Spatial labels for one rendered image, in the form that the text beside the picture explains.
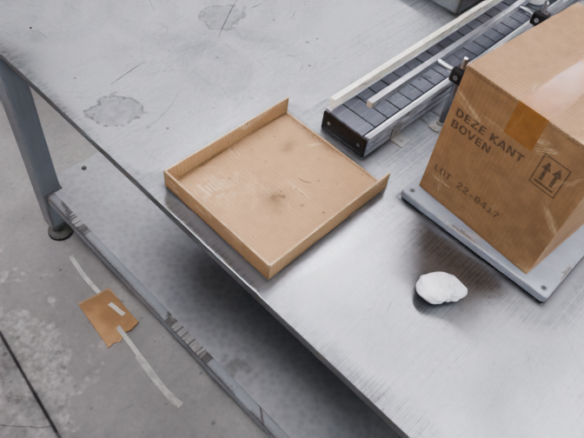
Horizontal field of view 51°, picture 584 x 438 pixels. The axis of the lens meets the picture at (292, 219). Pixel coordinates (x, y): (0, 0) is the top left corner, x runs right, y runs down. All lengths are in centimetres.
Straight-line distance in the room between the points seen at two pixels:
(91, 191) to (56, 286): 31
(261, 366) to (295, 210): 61
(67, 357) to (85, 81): 87
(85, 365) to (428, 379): 114
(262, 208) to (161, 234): 77
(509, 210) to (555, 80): 21
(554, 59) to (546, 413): 52
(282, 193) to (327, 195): 8
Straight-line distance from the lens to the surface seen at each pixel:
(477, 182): 102
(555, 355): 104
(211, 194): 106
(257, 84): 128
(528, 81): 95
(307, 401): 154
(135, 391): 179
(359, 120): 116
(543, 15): 143
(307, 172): 111
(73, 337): 189
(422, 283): 98
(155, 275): 170
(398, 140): 121
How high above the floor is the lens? 165
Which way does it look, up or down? 52 degrees down
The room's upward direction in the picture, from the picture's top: 9 degrees clockwise
